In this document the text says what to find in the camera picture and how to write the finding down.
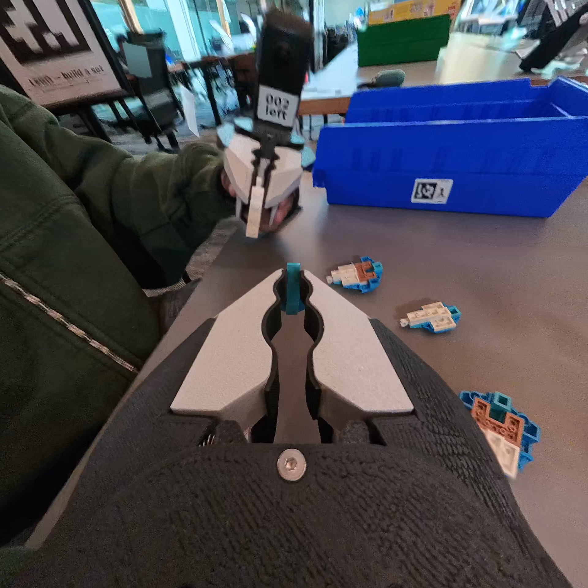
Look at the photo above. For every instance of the white paper sheet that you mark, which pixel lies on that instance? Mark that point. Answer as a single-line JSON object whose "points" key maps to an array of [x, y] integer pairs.
{"points": [[190, 112]]}

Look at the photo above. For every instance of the dark wooden table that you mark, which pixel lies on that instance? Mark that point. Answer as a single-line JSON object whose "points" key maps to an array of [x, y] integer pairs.
{"points": [[220, 69]]}

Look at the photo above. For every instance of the green plastic crate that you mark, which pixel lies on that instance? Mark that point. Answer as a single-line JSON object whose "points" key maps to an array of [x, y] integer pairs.
{"points": [[404, 41]]}

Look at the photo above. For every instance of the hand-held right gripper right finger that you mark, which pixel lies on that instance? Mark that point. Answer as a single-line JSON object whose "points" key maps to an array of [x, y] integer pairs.
{"points": [[358, 367]]}

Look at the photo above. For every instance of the person's green jacket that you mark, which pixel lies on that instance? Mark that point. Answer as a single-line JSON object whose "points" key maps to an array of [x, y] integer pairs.
{"points": [[46, 321]]}

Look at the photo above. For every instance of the teal lego piece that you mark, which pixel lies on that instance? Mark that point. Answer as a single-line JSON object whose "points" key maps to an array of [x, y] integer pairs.
{"points": [[292, 289]]}

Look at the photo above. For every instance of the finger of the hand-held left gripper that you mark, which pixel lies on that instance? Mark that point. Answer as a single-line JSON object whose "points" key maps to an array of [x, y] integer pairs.
{"points": [[285, 174], [240, 165]]}

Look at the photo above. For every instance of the blue white brown lego assembly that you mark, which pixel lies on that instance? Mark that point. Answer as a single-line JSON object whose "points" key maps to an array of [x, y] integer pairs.
{"points": [[356, 275]]}

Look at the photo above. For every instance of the blue plastic bin with tag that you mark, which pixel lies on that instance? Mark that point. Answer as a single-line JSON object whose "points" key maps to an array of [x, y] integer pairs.
{"points": [[459, 156]]}

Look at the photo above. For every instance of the person's left forearm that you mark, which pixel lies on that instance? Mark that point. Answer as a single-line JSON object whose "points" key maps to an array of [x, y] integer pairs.
{"points": [[174, 202]]}

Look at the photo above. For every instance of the person's left hand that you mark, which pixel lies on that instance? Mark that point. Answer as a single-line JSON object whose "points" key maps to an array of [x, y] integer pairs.
{"points": [[228, 186]]}

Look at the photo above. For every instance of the black and white marker sign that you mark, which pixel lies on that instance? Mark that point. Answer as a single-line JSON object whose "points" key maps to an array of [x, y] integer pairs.
{"points": [[55, 50]]}

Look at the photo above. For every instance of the grey-green pouch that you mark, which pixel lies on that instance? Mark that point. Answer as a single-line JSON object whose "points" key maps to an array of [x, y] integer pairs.
{"points": [[389, 77]]}

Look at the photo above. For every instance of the yellow cardboard box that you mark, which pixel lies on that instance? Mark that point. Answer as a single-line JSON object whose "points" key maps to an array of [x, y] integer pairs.
{"points": [[413, 11]]}

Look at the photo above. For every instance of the black office chair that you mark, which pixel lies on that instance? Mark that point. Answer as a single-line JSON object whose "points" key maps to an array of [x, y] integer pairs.
{"points": [[154, 92]]}

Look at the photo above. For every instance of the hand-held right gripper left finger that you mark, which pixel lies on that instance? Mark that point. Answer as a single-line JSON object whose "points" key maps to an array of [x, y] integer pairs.
{"points": [[220, 367]]}

